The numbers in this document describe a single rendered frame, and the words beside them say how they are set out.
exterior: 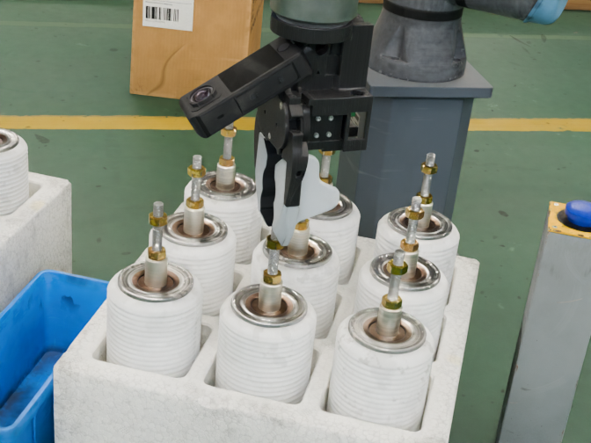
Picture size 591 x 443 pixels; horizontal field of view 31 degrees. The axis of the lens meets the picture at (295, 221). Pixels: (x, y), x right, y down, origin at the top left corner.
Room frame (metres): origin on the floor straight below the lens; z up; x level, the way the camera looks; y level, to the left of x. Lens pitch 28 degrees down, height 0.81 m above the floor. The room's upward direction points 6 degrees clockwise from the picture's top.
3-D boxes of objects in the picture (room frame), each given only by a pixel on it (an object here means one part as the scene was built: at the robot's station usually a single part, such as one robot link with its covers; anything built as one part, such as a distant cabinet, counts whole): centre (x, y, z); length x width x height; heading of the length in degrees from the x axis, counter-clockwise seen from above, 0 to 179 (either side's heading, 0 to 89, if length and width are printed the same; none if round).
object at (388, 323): (0.85, -0.10, 0.26); 0.02 x 0.02 x 0.03
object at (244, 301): (0.87, 0.02, 0.25); 0.08 x 0.08 x 0.01
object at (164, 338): (0.89, 0.13, 0.16); 0.10 x 0.10 x 0.18
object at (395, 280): (0.85, -0.10, 0.30); 0.01 x 0.01 x 0.08
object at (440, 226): (1.08, -0.14, 0.25); 0.08 x 0.08 x 0.01
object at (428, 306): (0.97, -0.12, 0.16); 0.10 x 0.10 x 0.18
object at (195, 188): (1.01, 0.11, 0.30); 0.01 x 0.01 x 0.08
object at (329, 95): (0.88, 0.00, 0.48); 0.09 x 0.08 x 0.12; 114
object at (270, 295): (0.87, 0.02, 0.26); 0.02 x 0.02 x 0.03
